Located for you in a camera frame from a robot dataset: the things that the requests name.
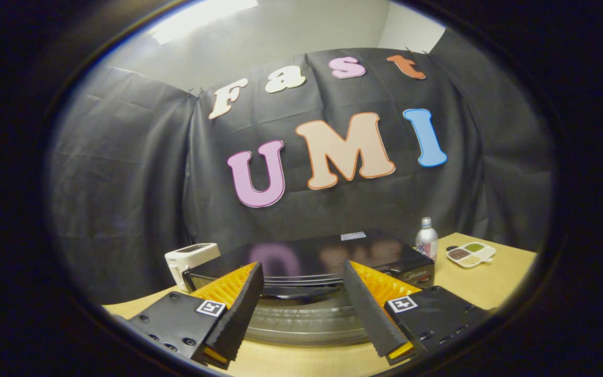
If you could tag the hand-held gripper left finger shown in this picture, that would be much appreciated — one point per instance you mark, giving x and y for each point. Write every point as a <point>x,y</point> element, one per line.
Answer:
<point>238,314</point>

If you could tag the silver and pink bottle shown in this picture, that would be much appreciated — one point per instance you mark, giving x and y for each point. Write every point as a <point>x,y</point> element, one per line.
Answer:
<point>426,241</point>

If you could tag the black toaster oven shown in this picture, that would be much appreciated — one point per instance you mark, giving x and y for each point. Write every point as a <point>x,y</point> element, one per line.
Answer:
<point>312,256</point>

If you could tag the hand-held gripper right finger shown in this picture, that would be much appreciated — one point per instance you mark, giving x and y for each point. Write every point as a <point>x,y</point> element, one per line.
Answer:
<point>372,314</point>

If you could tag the white pop-up toaster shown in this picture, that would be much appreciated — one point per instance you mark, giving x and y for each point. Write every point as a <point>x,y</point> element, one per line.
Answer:
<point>181,259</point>

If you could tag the white divided dish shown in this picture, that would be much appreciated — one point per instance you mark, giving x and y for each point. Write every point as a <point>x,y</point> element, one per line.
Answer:
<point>471,255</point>

